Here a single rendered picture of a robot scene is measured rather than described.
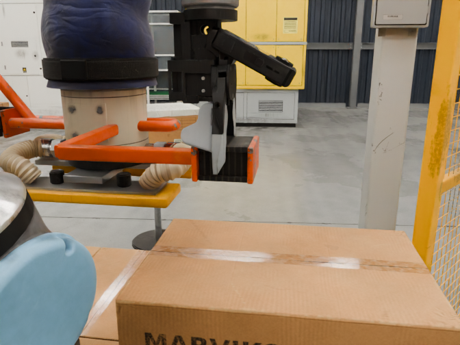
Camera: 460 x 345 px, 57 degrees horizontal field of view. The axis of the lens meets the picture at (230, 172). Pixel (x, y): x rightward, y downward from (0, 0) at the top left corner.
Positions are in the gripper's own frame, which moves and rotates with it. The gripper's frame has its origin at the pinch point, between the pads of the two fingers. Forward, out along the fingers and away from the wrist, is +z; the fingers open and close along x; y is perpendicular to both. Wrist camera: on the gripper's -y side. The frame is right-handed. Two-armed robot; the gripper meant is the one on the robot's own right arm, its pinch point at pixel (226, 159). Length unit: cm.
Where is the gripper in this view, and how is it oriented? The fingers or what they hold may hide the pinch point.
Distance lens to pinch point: 60.5
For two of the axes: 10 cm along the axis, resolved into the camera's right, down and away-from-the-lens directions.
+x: -1.5, 2.7, -9.5
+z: 0.0, 9.6, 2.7
